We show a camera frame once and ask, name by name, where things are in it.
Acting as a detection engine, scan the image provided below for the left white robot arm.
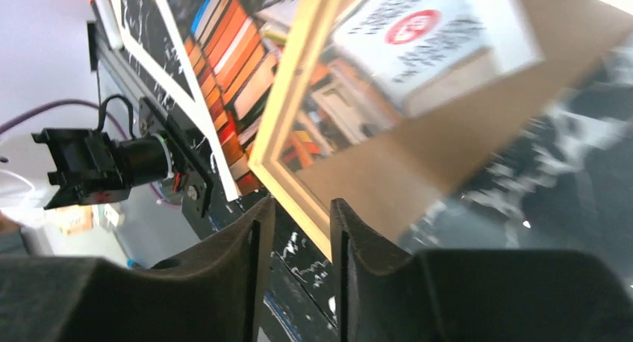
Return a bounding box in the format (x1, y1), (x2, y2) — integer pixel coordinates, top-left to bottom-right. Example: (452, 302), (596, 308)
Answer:
(1, 128), (173, 210)

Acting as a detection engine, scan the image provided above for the light wooden picture frame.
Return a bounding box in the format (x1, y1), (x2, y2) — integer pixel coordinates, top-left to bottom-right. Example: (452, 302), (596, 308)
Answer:
(249, 0), (361, 258)

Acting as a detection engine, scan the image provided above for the white mat board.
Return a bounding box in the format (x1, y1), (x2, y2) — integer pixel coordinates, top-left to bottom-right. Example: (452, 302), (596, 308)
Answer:
(111, 0), (194, 107)

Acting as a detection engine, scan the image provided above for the brown backing board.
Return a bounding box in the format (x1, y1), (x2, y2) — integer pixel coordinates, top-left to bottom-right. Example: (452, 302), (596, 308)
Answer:
(298, 0), (632, 240)

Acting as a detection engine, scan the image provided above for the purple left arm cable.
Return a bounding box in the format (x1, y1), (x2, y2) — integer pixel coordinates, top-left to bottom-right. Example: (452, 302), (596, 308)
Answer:
(0, 99), (181, 210)

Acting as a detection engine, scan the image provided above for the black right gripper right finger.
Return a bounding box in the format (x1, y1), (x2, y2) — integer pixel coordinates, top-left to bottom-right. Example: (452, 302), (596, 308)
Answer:
(329, 198), (632, 341)

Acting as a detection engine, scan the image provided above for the cat and books photo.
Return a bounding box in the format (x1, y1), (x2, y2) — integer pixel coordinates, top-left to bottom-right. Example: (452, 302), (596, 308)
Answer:
(152, 0), (543, 200)

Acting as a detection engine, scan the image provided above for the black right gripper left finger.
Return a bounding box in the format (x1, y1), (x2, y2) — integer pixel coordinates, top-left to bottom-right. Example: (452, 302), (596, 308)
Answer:
(1, 197), (275, 341)

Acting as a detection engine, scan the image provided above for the peach cap glue stick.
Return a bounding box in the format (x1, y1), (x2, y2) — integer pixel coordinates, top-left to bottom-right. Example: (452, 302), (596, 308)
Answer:
(89, 0), (124, 51)

